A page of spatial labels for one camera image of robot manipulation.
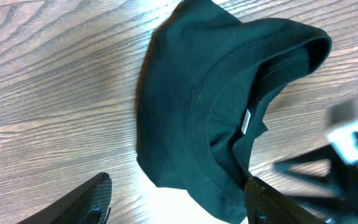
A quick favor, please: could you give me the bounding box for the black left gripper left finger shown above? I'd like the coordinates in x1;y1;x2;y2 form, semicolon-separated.
19;172;112;224

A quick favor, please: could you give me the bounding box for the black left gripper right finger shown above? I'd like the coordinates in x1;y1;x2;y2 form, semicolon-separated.
244;177;325;224

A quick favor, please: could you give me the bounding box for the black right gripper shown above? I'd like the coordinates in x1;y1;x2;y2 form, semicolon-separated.
273;99;358;223

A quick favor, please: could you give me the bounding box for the black t-shirt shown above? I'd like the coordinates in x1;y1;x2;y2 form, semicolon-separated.
137;0;332;223

